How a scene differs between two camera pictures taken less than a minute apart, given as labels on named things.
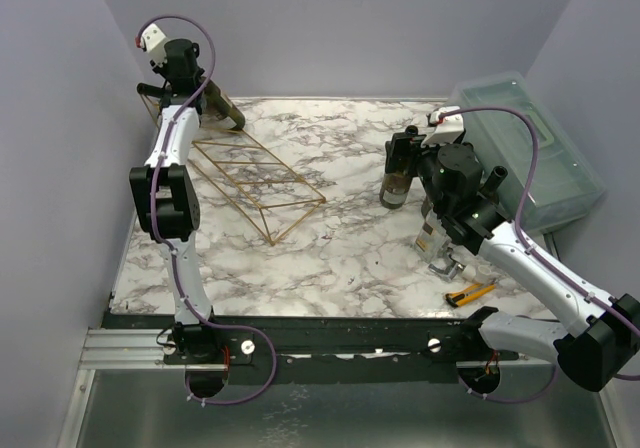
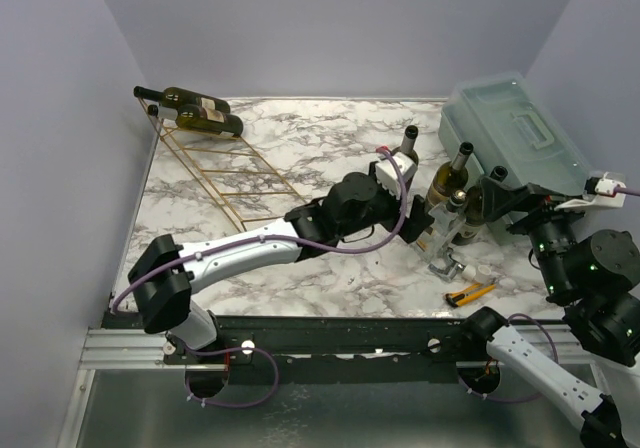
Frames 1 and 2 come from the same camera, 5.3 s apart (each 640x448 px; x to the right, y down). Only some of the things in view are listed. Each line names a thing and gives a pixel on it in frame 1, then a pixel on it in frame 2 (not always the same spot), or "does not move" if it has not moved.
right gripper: [398, 150] -> [507, 200]
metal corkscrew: [451, 269] does not move
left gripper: [201, 97] -> [417, 221]
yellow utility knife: [468, 294] does not move
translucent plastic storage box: [563, 178] does not move
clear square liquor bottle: [432, 237] does not move
